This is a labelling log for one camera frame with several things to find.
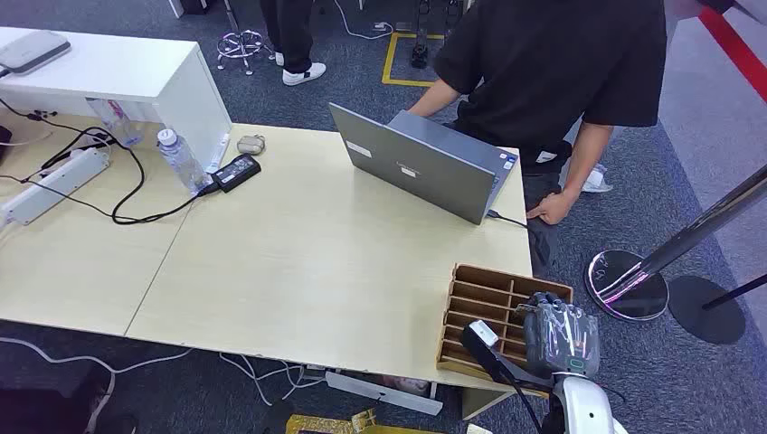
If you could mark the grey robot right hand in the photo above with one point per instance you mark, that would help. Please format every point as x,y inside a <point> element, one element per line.
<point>563,341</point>

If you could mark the person's left hand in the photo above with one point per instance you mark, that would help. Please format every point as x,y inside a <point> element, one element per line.
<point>554,208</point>

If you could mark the person's right forearm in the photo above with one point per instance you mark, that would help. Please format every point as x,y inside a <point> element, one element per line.
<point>432,99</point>

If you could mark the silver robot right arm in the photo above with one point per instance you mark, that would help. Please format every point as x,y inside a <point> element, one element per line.
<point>586,407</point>

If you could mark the wooden slotted card organizer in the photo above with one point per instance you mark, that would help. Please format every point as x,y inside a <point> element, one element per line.
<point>479,299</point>

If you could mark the seated person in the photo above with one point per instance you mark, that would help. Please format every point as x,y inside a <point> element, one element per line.
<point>539,66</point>

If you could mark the standing person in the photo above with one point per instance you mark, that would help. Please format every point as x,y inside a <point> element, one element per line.
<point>292,30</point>

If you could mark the white crumpled bag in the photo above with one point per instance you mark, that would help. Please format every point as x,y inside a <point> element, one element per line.
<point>596,178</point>

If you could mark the grey laptop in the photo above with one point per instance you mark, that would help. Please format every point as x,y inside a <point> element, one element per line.
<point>419,167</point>

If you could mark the white bar under table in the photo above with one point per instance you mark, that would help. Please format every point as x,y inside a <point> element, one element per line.
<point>383,392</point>

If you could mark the black stand foot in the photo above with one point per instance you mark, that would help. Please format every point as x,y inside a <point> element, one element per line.
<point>419,51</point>

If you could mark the red barrier belt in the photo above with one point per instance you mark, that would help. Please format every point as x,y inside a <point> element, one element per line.
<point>734,48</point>

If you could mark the yellow cardboard scraps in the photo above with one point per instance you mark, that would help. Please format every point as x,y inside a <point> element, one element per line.
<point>335,424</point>

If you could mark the grey earbud case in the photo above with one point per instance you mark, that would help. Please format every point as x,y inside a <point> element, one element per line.
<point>250,145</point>

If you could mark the black power adapter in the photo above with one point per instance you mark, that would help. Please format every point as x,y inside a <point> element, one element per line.
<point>237,172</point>

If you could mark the chrome stool base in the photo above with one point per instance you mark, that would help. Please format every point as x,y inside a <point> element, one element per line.
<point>241,45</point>

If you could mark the clear water bottle white cap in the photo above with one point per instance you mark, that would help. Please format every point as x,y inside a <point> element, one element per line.
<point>180,159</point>

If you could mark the clear plastic bottle pink label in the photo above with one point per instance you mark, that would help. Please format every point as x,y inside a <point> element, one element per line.
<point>117,126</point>

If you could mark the white desk riser shelf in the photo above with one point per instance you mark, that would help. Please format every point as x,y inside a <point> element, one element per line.
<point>120,69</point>

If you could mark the white power strip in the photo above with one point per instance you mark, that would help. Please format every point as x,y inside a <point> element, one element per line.
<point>57,184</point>

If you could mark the grey flat device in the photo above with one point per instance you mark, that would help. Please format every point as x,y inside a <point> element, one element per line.
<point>31,51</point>

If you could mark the black wrist camera pale box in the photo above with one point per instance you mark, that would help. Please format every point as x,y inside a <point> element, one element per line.
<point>483,335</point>

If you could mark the chrome stanchion post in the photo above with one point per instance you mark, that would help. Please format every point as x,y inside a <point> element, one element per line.
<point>629,281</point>

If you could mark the black stanchion post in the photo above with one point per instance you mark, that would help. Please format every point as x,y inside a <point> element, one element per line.
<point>704,311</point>

